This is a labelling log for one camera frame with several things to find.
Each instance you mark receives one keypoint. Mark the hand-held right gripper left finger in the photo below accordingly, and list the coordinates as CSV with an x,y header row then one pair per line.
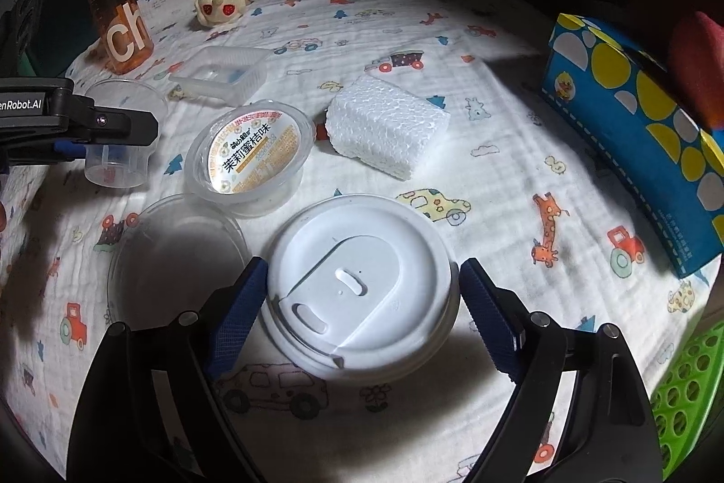
x,y
237,313

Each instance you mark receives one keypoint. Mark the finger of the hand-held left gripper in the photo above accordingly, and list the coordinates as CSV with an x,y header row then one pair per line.
x,y
121,123
65,152

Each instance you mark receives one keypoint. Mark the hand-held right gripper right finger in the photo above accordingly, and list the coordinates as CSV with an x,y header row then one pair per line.
x,y
492,319

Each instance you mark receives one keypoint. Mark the small clear plastic cup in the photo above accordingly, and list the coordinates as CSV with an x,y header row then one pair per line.
x,y
113,166

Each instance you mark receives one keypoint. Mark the white plastic cup lid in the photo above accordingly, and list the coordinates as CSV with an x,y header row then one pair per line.
x,y
367,285

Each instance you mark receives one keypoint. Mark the green plastic mesh basket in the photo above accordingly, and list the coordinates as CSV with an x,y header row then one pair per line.
x,y
687,404

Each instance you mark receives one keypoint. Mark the clear round lid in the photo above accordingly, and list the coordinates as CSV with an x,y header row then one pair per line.
x,y
175,256

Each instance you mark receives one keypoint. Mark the orange water bottle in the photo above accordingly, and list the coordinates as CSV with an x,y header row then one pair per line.
x,y
116,13

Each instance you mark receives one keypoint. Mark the clear rectangular plastic tray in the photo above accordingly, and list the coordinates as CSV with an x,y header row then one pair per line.
x,y
226,70

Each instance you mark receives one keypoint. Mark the jelly cup with printed lid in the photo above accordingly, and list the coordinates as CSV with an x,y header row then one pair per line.
x,y
251,155

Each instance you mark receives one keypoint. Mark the printed white tablecloth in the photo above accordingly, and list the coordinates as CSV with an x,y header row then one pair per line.
x,y
396,166

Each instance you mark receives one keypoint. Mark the white foam block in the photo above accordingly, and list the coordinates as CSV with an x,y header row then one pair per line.
x,y
384,126

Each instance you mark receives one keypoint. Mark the blue spotted tissue box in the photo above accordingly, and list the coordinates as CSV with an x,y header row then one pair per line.
x,y
633,132

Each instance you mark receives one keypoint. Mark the red apple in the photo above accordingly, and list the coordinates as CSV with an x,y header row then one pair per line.
x,y
698,64

